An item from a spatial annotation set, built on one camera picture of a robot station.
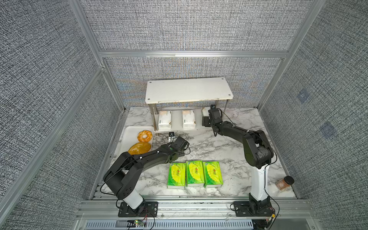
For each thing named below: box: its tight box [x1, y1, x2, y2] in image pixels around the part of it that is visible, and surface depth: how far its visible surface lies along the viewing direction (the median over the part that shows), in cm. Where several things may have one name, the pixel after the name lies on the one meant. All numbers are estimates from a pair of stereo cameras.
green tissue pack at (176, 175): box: [167, 162, 186, 189], surface depth 81 cm
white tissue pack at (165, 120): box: [158, 110, 172, 129], surface depth 102 cm
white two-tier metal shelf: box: [144, 77, 234, 132], surface depth 86 cm
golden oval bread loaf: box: [127, 141, 152, 155], surface depth 94 cm
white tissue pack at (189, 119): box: [182, 109, 196, 129], surface depth 99 cm
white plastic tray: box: [113, 126, 154, 159], surface depth 103 cm
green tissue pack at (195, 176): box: [185, 160, 206, 187], surface depth 81 cm
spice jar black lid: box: [275, 175, 295, 191], surface depth 76 cm
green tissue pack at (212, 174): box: [202, 161, 224, 189], surface depth 81 cm
